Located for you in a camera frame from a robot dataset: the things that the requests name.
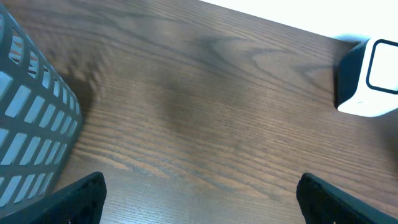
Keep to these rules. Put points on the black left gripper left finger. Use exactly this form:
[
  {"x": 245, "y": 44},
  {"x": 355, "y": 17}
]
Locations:
[{"x": 79, "y": 202}]

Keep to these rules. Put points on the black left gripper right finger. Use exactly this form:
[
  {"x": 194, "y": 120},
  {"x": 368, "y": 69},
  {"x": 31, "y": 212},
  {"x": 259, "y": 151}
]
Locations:
[{"x": 321, "y": 202}]

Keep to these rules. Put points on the white barcode scanner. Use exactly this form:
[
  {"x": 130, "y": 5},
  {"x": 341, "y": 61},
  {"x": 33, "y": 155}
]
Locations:
[{"x": 367, "y": 79}]

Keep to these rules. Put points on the grey plastic basket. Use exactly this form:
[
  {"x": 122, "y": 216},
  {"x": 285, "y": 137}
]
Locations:
[{"x": 40, "y": 120}]

